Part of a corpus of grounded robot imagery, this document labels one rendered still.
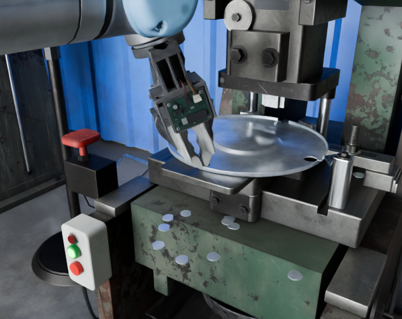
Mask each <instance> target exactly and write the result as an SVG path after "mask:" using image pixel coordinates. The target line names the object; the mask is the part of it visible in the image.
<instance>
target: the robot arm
mask: <svg viewBox="0 0 402 319"><path fill-rule="evenodd" d="M197 5H198V0H0V55H4V54H11V53H19V52H23V51H31V50H35V49H42V48H47V47H54V46H62V45H66V44H73V43H78V42H85V41H92V40H98V39H105V38H109V37H117V36H121V35H123V36H124V38H125V40H126V43H127V45H128V46H132V47H131V50H132V52H133V54H134V57H135V59H144V58H149V64H150V68H151V74H152V78H153V83H154V84H153V85H150V87H151V89H149V90H148V91H149V95H148V97H149V99H152V100H153V105H154V107H153V108H151V109H149V110H150V113H151V114H152V116H153V120H154V124H155V126H156V129H157V131H158V132H159V134H160V135H161V136H162V138H164V139H165V140H166V141H168V142H169V143H170V144H171V145H172V146H173V147H174V148H175V150H176V151H177V152H178V153H179V154H180V155H181V156H182V157H183V158H184V159H185V160H187V161H188V162H189V163H190V164H191V165H193V166H195V167H196V168H199V169H201V170H203V167H204V166H206V167H208V165H209V163H210V160H211V155H212V154H215V147H214V144H213V131H212V126H213V119H214V117H217V114H216V111H215V108H214V105H213V102H212V100H211V96H210V93H209V91H208V88H207V85H206V82H205V81H204V80H203V79H202V78H201V77H200V76H199V75H198V74H197V73H196V72H190V71H189V70H188V71H186V70H185V57H184V55H183V53H182V50H181V48H180V46H179V45H180V44H181V43H183V42H184V41H185V37H184V33H183V31H182V30H183V29H184V28H186V26H187V25H188V24H189V22H190V21H191V20H192V18H193V16H194V13H195V11H196V8H197ZM189 128H192V129H193V131H195V133H196V135H197V139H196V142H197V144H198V145H199V155H198V154H196V153H195V152H194V146H193V145H192V143H191V142H189V141H188V131H187V129H189ZM199 156H200V157H199Z"/></svg>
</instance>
